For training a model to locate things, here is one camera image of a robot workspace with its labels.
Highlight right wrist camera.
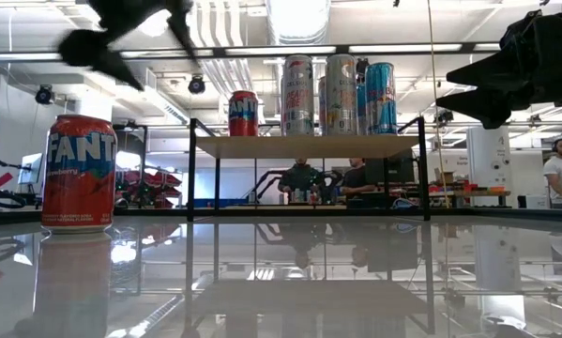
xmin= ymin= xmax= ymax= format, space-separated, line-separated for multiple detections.
xmin=499 ymin=8 xmax=562 ymax=54

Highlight black cabinet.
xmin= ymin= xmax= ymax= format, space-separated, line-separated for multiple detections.
xmin=365 ymin=148 xmax=420 ymax=208

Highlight white Celsius Peach Vibe can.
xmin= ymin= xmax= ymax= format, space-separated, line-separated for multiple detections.
xmin=281 ymin=54 xmax=316 ymax=137

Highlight thin hanging cable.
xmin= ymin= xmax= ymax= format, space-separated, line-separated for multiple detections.
xmin=426 ymin=0 xmax=450 ymax=208

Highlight white Celsius Tropical Vibe can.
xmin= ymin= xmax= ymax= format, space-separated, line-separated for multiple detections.
xmin=325 ymin=53 xmax=358 ymax=137

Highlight wooden shelf with black frame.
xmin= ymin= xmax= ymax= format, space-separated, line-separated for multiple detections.
xmin=188 ymin=115 xmax=432 ymax=223

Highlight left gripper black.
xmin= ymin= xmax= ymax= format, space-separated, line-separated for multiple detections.
xmin=57 ymin=0 xmax=201 ymax=93

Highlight black overhead frame beam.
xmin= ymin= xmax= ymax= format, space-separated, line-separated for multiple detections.
xmin=0 ymin=41 xmax=503 ymax=61

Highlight person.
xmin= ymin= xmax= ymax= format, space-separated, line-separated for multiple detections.
xmin=542 ymin=137 xmax=562 ymax=208
xmin=277 ymin=158 xmax=327 ymax=204
xmin=340 ymin=157 xmax=379 ymax=207

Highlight black ceiling dome camera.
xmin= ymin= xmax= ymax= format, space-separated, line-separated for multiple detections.
xmin=34 ymin=83 xmax=56 ymax=105
xmin=188 ymin=74 xmax=206 ymax=96

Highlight red stacked bins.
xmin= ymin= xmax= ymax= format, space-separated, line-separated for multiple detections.
xmin=119 ymin=169 xmax=184 ymax=208

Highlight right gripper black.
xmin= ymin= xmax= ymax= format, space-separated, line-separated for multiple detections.
xmin=434 ymin=44 xmax=562 ymax=131

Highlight black cable loop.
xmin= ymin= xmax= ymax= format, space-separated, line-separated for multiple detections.
xmin=0 ymin=186 xmax=27 ymax=210

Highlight red Fanta strawberry can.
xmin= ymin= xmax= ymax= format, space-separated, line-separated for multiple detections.
xmin=227 ymin=90 xmax=260 ymax=138
xmin=40 ymin=114 xmax=118 ymax=235

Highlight cluttered background workbench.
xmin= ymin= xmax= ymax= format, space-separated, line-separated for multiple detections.
xmin=428 ymin=180 xmax=511 ymax=207

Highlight blue silver slim drink can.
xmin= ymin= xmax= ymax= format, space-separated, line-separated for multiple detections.
xmin=356 ymin=82 xmax=368 ymax=137
xmin=364 ymin=62 xmax=399 ymax=136

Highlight computer monitor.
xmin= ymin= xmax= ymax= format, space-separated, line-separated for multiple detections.
xmin=17 ymin=152 xmax=45 ymax=187

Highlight black metal table frame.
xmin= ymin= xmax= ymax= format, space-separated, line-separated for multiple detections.
xmin=0 ymin=205 xmax=562 ymax=226

